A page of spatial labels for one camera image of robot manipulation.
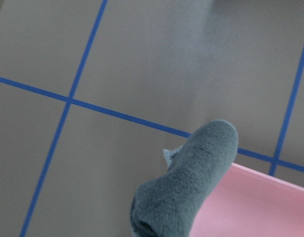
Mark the pink plastic bin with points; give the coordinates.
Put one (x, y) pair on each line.
(247, 203)

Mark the dark grey towel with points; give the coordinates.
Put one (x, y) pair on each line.
(167, 206)

